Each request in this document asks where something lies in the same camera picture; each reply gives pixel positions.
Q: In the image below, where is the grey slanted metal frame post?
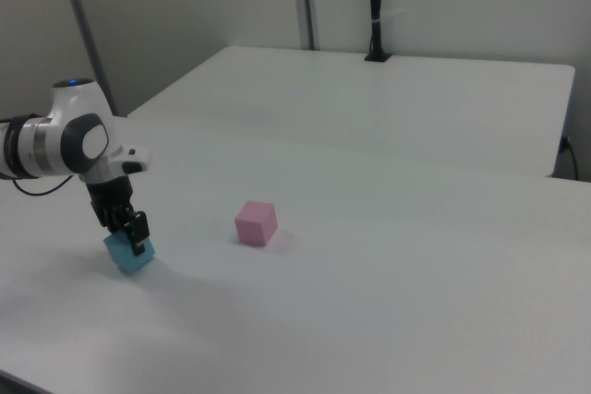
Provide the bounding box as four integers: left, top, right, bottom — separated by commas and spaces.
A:
54, 0, 120, 118

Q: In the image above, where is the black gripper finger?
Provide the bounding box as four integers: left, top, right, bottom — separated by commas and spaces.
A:
104, 217, 127, 239
129, 210, 151, 257

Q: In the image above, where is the black pole with base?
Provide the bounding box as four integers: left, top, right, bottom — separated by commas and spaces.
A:
364, 0, 393, 64

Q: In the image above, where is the blue cube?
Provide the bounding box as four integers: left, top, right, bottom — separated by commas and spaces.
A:
103, 229, 158, 276

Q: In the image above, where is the white rectangular table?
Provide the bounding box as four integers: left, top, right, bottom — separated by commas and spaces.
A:
126, 44, 576, 179

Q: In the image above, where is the pink cube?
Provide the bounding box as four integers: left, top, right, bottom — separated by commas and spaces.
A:
234, 200, 280, 247

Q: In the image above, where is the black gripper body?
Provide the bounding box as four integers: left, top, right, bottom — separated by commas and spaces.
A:
85, 175, 149, 233

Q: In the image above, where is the black cable with blue plug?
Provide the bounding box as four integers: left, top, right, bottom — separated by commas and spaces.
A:
560, 135, 581, 182

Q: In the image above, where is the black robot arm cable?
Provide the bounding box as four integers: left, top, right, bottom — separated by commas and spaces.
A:
10, 173, 76, 197

